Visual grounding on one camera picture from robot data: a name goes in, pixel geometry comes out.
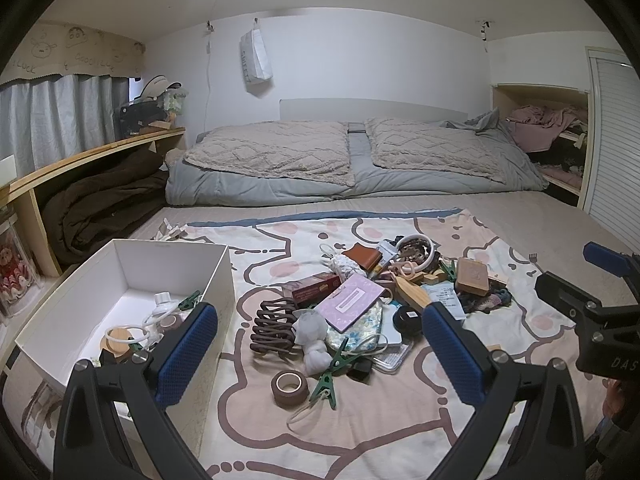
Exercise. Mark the black round compact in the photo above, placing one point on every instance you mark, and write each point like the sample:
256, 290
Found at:
407, 321

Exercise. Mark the white mesh pouch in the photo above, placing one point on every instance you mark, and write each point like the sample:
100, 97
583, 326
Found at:
310, 330

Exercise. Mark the dark brown folded blanket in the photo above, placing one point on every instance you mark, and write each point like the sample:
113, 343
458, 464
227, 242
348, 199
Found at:
90, 212

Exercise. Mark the wooden comb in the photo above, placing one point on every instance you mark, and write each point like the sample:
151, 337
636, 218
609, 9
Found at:
411, 294

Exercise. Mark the white cap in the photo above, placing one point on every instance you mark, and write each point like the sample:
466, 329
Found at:
156, 86

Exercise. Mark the dark red small box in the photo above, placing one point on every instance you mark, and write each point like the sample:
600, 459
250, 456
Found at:
311, 290

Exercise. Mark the beige pillow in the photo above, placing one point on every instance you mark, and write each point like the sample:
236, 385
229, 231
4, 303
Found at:
408, 145
293, 149

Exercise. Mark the pink clothes pile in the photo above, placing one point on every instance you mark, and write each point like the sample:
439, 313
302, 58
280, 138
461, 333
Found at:
535, 128

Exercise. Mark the right beige pillow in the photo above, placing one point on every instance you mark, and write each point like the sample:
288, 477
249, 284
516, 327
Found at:
408, 145

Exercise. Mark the brown tape roll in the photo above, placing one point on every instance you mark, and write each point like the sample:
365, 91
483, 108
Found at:
171, 322
289, 388

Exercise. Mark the white cardboard box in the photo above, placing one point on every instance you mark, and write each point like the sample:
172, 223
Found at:
116, 287

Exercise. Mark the round wooden lid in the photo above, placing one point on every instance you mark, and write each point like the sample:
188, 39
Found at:
117, 342

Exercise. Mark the white bowl with trinkets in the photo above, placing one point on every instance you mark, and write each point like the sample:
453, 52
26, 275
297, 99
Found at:
417, 251

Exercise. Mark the left beige pillow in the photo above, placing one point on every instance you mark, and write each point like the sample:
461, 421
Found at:
293, 149

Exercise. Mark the white receipt paper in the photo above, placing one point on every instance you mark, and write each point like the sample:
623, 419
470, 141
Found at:
445, 293

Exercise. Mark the wooden bedside shelf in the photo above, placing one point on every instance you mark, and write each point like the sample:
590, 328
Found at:
27, 195

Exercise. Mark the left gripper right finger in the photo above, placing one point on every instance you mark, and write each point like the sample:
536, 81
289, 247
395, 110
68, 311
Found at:
548, 442

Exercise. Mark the floral fabric pouch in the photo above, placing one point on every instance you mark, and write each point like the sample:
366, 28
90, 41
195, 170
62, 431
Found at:
362, 336

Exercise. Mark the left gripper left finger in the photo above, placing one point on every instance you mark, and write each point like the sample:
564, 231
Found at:
90, 442

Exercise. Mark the red dress doll case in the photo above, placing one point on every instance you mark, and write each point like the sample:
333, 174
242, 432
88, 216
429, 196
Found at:
17, 276

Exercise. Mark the brown hair claw clip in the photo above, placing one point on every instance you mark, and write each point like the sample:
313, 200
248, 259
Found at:
272, 331

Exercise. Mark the black bag on shelf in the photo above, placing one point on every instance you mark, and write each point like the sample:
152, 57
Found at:
135, 115

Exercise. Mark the green clothespin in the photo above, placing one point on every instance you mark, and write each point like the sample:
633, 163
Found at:
324, 390

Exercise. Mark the white plastic bottle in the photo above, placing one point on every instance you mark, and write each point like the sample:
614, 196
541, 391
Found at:
164, 306

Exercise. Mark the white louvered door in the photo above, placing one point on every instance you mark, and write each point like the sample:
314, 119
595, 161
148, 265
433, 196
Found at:
612, 192

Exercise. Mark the beige cartoon valance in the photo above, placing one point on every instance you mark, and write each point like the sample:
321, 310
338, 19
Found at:
59, 49

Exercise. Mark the cartoon print blanket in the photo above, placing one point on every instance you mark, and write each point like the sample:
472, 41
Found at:
397, 422

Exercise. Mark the grey curtain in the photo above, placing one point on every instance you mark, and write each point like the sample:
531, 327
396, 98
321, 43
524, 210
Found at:
48, 119

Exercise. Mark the pink card booklet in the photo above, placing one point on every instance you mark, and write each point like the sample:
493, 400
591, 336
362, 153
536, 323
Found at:
348, 302

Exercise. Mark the grey folded duvet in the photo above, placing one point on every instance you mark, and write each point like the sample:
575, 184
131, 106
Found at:
192, 186

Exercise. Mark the brown leather wallet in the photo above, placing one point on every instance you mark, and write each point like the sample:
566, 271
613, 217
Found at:
366, 257

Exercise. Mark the clear plastic case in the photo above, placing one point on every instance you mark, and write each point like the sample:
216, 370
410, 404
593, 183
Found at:
389, 357

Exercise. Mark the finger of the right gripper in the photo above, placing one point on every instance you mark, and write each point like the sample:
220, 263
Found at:
615, 263
567, 298

